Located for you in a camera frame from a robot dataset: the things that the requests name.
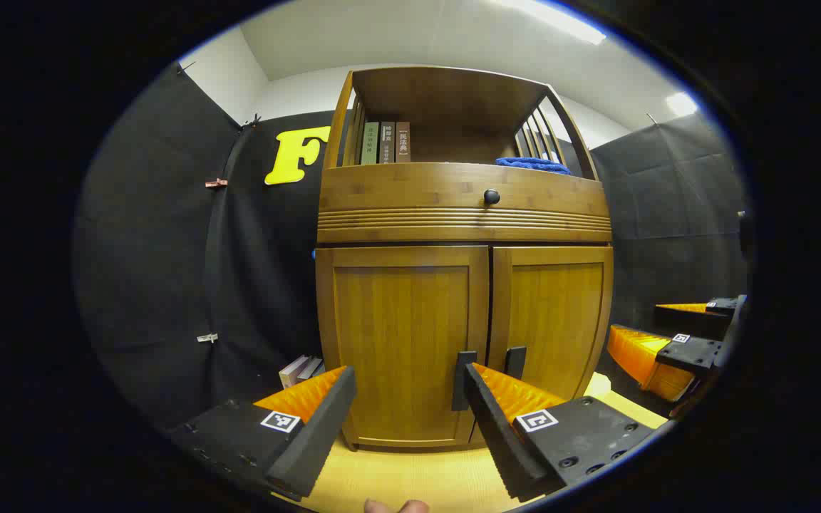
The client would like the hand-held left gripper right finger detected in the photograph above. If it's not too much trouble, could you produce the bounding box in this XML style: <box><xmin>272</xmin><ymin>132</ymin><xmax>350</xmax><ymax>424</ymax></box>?
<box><xmin>463</xmin><ymin>362</ymin><xmax>657</xmax><ymax>502</ymax></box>

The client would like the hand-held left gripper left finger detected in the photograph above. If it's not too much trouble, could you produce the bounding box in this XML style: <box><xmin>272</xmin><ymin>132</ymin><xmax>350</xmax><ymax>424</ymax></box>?
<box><xmin>168</xmin><ymin>366</ymin><xmax>358</xmax><ymax>499</ymax></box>

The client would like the wooden cabinet door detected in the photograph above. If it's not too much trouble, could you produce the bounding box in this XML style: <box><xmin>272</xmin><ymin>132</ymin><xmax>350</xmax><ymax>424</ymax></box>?
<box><xmin>316</xmin><ymin>246</ymin><xmax>490</xmax><ymax>448</ymax></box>
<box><xmin>489</xmin><ymin>246</ymin><xmax>614</xmax><ymax>403</ymax></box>

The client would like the wooden double-door shoe cabinet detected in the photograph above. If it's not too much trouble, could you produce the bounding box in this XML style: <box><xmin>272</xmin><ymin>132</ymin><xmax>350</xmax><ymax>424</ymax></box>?
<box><xmin>314</xmin><ymin>66</ymin><xmax>614</xmax><ymax>451</ymax></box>

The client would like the blue folded towel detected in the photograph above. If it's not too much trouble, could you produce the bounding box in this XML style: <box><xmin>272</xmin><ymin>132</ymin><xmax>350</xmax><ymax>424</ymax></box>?
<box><xmin>495</xmin><ymin>157</ymin><xmax>572</xmax><ymax>175</ymax></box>

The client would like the black backdrop cloth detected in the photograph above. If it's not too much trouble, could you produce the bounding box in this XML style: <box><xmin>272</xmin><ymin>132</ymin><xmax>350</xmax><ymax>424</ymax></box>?
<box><xmin>72</xmin><ymin>61</ymin><xmax>750</xmax><ymax>435</ymax></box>

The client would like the wooden ridged drawer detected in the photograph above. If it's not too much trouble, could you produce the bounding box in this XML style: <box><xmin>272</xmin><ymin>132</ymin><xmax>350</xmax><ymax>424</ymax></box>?
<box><xmin>318</xmin><ymin>162</ymin><xmax>612</xmax><ymax>244</ymax></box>

